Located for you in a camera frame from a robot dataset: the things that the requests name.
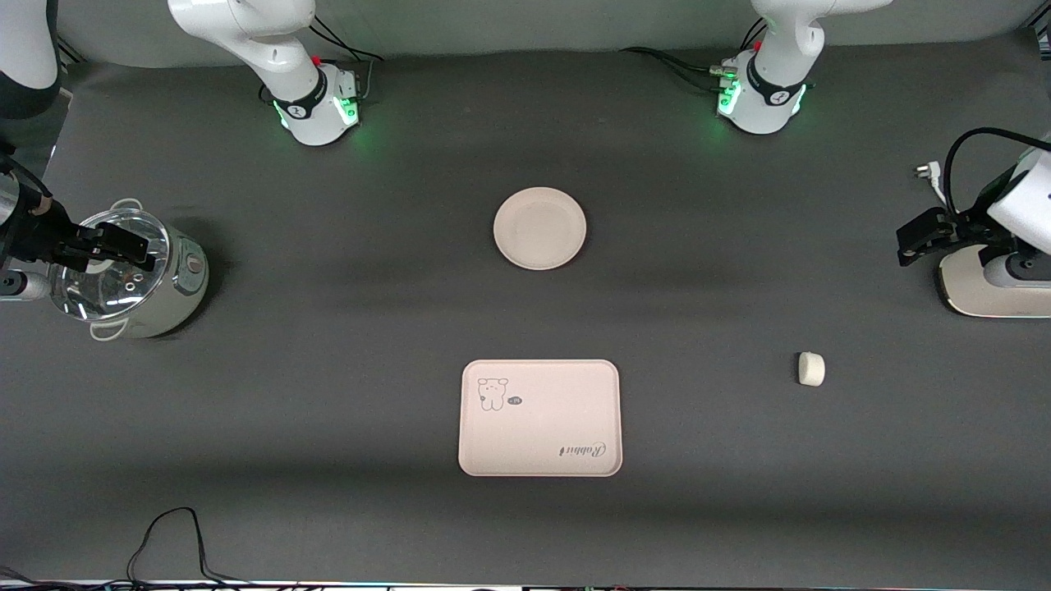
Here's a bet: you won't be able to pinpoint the cream white toaster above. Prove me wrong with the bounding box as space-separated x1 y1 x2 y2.
936 244 1051 319

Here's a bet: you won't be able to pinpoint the black arm base cables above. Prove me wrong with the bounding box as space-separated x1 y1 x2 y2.
618 18 769 93
305 15 384 103

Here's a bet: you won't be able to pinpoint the round beige plate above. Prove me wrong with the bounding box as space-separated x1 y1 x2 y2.
493 187 588 271

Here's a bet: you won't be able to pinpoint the beige rectangular tray bear print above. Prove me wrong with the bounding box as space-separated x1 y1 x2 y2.
458 359 623 478

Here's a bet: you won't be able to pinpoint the cream electric cooking pot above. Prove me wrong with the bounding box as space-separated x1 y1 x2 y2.
48 198 210 341

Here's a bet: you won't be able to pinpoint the black right arm base cables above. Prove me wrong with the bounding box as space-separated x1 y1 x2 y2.
305 15 384 103

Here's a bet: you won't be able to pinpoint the white toaster power cable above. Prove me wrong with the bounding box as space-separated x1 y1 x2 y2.
915 162 953 216

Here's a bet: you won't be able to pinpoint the black left arm base cables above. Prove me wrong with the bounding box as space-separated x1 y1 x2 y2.
618 18 769 93

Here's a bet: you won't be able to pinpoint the glass pot lid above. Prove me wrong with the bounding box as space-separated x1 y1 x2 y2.
48 208 172 322

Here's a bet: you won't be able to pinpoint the thin black looped cable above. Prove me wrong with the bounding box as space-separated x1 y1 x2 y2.
126 506 247 587

